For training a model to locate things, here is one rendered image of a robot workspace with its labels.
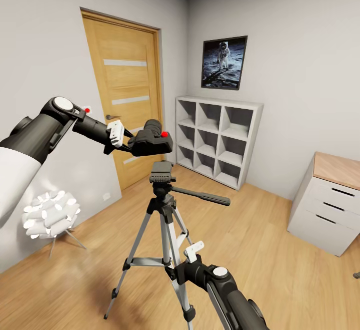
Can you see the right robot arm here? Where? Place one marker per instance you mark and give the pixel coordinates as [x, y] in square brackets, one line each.
[232, 307]

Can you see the electric switch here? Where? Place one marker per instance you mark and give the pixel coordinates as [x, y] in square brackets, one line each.
[87, 109]

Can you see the digital camera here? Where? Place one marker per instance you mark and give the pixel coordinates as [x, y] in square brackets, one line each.
[151, 140]

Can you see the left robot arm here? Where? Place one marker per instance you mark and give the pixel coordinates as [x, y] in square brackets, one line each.
[31, 140]

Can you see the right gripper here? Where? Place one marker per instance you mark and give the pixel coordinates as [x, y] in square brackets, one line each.
[185, 271]

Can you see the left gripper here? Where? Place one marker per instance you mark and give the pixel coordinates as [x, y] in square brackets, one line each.
[100, 134]

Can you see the painting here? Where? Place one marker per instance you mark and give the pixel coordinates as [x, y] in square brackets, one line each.
[222, 62]

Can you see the camera tripod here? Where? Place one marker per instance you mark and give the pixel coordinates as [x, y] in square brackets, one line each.
[165, 204]

